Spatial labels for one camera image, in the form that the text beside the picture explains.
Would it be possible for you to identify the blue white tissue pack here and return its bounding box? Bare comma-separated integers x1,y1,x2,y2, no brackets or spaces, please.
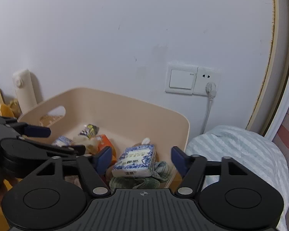
112,144,156,178

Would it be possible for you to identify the white thermos bottle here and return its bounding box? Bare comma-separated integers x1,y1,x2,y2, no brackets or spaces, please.
12,69,37,114

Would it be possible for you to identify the orange cotton ball bottle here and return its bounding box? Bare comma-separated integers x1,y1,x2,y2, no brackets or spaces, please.
96,134,117,166

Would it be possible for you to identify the striped light blue blanket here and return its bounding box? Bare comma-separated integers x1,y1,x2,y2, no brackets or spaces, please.
185,125,289,230

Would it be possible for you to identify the green plaid scrunchie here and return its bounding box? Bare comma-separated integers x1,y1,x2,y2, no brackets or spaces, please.
108,161,172,189

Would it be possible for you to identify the long dark patterned box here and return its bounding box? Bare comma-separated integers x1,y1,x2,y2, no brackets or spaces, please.
79,124,100,139

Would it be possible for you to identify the packaged bread snack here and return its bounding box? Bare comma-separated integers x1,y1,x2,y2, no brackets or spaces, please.
52,136,72,147

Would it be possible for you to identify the white plug and cable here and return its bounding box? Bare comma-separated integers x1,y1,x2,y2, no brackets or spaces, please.
202,81,217,135

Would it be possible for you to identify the white wall switch socket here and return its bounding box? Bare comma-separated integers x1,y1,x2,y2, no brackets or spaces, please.
165,62,221,96

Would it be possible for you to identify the white door frame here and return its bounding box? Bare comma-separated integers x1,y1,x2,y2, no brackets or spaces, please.
265,0,289,140

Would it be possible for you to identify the brown bear plush toy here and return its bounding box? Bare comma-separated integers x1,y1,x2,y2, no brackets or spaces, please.
0,104,21,118

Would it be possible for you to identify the beige plastic storage bin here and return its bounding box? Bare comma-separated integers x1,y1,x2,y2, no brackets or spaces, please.
18,88,190,188

